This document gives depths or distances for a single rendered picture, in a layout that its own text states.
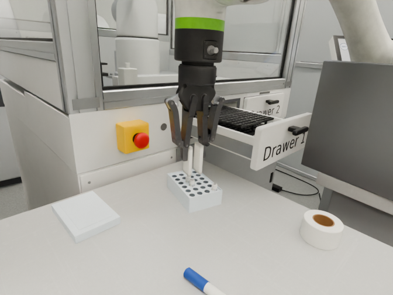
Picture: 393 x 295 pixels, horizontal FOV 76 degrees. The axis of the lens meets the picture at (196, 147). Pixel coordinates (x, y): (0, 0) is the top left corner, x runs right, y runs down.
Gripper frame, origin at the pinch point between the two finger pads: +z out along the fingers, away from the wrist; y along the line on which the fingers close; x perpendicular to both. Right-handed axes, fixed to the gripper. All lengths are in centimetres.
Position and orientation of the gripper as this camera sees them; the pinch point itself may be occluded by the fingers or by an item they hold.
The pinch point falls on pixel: (193, 158)
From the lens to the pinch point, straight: 56.1
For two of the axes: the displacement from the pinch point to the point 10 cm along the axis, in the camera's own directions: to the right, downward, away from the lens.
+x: -4.8, -3.4, 8.1
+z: -0.5, 9.3, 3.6
